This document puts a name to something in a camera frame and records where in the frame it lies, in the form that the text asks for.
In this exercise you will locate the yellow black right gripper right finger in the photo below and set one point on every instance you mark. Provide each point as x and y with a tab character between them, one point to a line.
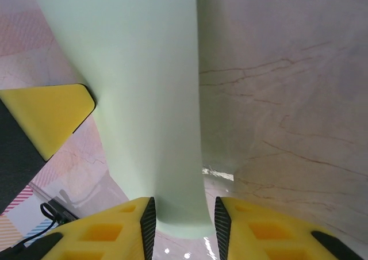
273	237

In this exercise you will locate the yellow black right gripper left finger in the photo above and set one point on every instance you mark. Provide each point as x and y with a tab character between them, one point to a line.
100	234

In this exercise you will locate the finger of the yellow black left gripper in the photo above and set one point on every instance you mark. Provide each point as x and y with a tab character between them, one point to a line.
43	119

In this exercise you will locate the light green paper sheet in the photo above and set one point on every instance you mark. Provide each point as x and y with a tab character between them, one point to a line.
129	84

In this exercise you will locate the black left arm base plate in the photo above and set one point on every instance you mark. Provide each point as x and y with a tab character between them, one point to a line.
61	212

